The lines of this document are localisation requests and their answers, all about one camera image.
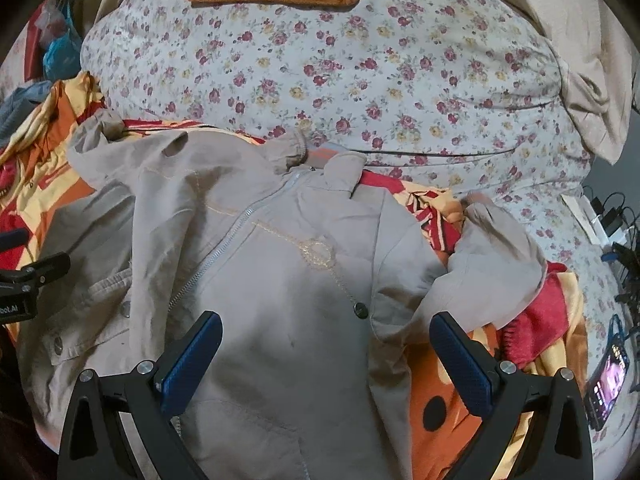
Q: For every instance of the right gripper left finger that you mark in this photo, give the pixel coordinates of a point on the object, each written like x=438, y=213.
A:
x=94, y=443

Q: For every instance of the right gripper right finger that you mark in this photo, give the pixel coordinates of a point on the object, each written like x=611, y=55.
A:
x=557, y=443

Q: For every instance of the beige zip jacket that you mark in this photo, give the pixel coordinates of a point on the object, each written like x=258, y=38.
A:
x=321, y=283

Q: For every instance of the smartphone with lit screen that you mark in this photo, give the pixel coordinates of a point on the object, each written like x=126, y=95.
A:
x=606, y=384

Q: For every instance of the orange red yellow blanket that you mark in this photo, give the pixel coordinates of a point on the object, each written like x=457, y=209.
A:
x=222, y=309

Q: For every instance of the blue plastic bag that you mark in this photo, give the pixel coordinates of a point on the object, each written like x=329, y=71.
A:
x=62, y=58

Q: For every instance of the floral white quilt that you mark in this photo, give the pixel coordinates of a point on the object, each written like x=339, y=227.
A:
x=459, y=94

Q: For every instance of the beige curtain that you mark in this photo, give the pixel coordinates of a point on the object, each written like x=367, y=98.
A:
x=596, y=58

